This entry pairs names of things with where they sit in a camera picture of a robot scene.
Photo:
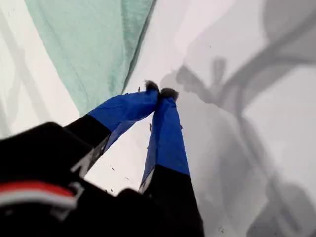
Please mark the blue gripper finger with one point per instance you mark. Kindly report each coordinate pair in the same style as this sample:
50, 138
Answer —
123, 111
168, 148

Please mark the pale green t-shirt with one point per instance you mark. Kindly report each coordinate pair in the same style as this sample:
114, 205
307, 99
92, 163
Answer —
86, 49

